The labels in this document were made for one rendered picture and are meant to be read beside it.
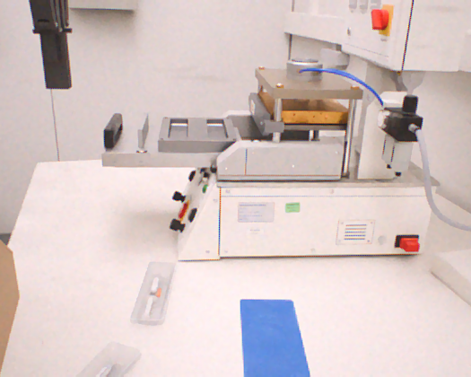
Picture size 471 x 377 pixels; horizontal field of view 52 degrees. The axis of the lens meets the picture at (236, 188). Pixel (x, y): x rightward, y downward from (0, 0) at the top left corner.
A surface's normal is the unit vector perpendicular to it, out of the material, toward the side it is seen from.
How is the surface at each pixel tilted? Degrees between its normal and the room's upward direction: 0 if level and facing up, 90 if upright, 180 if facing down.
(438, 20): 90
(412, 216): 90
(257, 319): 0
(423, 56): 90
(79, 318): 0
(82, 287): 0
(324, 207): 90
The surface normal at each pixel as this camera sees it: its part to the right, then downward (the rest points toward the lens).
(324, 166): 0.09, 0.37
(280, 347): 0.04, -0.93
